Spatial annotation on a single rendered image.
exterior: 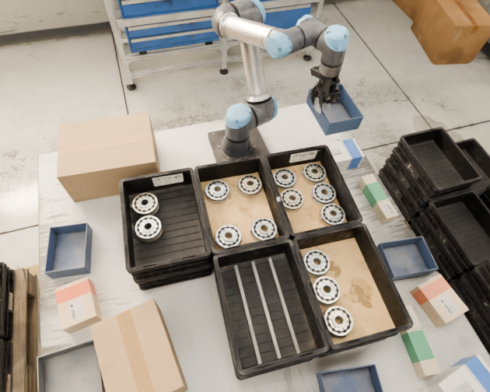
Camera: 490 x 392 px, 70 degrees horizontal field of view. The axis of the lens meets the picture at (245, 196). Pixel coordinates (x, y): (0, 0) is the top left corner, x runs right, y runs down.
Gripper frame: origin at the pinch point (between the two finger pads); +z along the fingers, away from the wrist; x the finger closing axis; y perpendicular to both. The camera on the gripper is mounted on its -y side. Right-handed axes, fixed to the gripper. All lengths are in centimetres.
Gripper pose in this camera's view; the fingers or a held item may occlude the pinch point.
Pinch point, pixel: (318, 108)
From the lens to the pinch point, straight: 146.6
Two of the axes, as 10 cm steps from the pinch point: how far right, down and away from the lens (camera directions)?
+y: 2.8, 8.2, -4.9
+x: 9.6, -2.5, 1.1
